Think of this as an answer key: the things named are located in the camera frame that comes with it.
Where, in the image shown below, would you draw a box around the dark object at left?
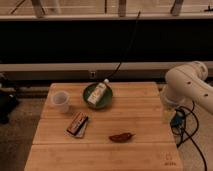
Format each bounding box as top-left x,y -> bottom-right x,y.
0,72 -> 20,125

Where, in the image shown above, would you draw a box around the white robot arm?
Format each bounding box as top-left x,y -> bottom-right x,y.
160,61 -> 213,114

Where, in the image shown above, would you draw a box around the white bottle in bowl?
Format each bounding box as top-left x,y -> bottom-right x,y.
87,79 -> 109,105

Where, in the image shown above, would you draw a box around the black hanging cable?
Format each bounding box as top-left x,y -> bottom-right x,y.
105,10 -> 142,81

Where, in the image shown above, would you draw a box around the white wall outlet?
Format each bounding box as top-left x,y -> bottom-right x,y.
89,71 -> 96,79

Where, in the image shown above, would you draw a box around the translucent plastic cup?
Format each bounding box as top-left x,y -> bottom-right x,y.
51,91 -> 69,113

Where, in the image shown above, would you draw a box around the green bowl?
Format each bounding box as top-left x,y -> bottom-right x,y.
82,83 -> 113,109

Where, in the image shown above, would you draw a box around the brown snack packet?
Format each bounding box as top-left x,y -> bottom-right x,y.
66,112 -> 89,138

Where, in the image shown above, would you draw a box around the black floor cables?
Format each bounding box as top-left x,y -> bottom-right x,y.
171,100 -> 208,171

